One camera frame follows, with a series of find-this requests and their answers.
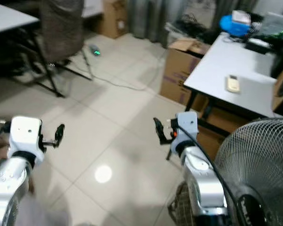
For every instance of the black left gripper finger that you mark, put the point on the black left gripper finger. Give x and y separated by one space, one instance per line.
60 133

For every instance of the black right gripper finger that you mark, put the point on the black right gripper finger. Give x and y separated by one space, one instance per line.
159 129

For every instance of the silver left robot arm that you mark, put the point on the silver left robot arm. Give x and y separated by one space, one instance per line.
7 188

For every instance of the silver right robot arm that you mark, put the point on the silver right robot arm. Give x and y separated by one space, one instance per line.
200 174

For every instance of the low brown cardboard box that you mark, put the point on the low brown cardboard box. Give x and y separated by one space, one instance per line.
221 136

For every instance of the printed open cardboard box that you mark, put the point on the printed open cardboard box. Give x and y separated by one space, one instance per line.
179 70

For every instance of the white remote control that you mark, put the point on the white remote control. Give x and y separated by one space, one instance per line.
233 83

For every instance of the small device with green light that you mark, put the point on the small device with green light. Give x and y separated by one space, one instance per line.
95 50

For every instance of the white table with black legs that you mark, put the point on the white table with black legs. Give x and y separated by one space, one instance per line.
254 70
9 19

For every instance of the plain brown cardboard box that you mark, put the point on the plain brown cardboard box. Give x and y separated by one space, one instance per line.
114 18

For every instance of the blue round container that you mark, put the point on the blue round container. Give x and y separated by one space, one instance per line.
232 27

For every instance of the black flat device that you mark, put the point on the black flat device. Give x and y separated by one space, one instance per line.
258 44

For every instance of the white flat packet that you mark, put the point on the white flat packet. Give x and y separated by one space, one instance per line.
241 17

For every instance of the grey translucent bag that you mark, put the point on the grey translucent bag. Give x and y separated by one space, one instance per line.
276 24

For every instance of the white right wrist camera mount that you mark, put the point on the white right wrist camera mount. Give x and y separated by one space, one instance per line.
187 127

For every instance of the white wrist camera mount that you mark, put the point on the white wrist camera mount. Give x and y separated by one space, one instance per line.
187 127
26 134

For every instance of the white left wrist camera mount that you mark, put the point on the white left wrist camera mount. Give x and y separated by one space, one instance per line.
26 134

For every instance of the chrome frame floor fan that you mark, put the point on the chrome frame floor fan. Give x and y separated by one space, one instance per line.
181 207

